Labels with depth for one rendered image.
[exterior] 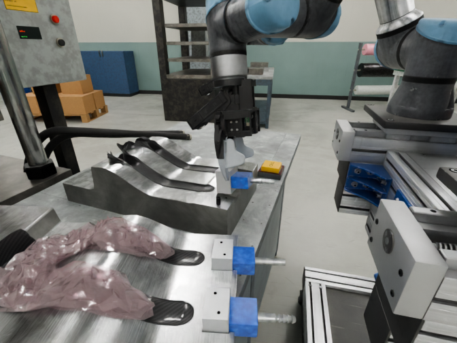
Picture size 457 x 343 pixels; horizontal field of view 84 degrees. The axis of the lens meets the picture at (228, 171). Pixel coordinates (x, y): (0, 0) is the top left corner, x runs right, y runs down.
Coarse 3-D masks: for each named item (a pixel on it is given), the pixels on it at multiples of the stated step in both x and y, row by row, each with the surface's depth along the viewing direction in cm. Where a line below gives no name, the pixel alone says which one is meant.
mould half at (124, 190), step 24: (168, 144) 82; (96, 168) 64; (120, 168) 65; (168, 168) 73; (240, 168) 74; (72, 192) 72; (96, 192) 68; (120, 192) 65; (144, 192) 62; (168, 192) 63; (192, 192) 62; (216, 192) 62; (144, 216) 66; (168, 216) 62; (192, 216) 60; (216, 216) 57; (240, 216) 67
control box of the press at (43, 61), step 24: (0, 0) 82; (24, 0) 88; (48, 0) 96; (24, 24) 90; (48, 24) 97; (72, 24) 106; (24, 48) 91; (48, 48) 98; (72, 48) 107; (24, 72) 92; (48, 72) 100; (72, 72) 109; (48, 96) 106; (48, 120) 110; (72, 144) 120; (72, 168) 122
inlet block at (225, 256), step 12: (216, 240) 47; (228, 240) 47; (216, 252) 45; (228, 252) 45; (240, 252) 46; (252, 252) 46; (216, 264) 44; (228, 264) 44; (240, 264) 44; (252, 264) 44; (264, 264) 46; (276, 264) 46
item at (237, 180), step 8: (232, 168) 59; (216, 176) 58; (232, 176) 57; (240, 176) 57; (248, 176) 57; (216, 184) 59; (224, 184) 58; (232, 184) 58; (240, 184) 57; (248, 184) 57; (224, 192) 58; (232, 192) 59
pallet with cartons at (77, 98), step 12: (60, 84) 446; (72, 84) 445; (84, 84) 455; (60, 96) 435; (72, 96) 433; (84, 96) 439; (96, 96) 475; (36, 108) 441; (72, 108) 439; (84, 108) 439; (96, 108) 477; (84, 120) 446
